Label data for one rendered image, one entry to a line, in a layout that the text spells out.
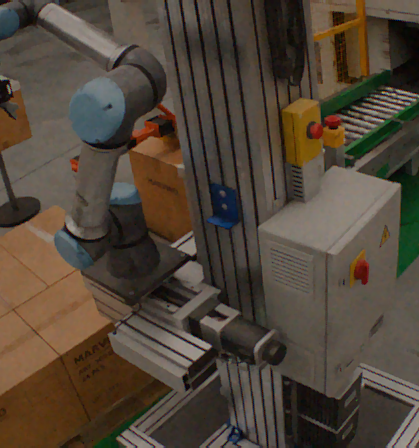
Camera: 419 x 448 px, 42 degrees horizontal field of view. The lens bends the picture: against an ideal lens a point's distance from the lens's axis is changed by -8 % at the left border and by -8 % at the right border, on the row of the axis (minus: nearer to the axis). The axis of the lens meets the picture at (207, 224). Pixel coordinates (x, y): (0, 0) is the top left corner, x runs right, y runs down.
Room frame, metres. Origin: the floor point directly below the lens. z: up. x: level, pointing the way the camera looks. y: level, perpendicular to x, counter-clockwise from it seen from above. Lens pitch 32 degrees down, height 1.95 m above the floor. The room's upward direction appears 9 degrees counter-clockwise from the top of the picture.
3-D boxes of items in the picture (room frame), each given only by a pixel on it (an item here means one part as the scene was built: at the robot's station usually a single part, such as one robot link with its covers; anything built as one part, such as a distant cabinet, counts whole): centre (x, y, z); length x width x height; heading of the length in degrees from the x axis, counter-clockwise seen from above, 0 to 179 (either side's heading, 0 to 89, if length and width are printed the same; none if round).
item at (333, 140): (2.05, -0.55, 0.50); 0.07 x 0.07 x 1.00; 39
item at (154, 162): (2.31, -0.08, 0.75); 0.60 x 0.40 x 0.40; 129
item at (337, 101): (3.24, -0.81, 0.60); 1.60 x 0.10 x 0.09; 129
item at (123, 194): (1.30, 0.22, 1.20); 0.13 x 0.12 x 0.14; 141
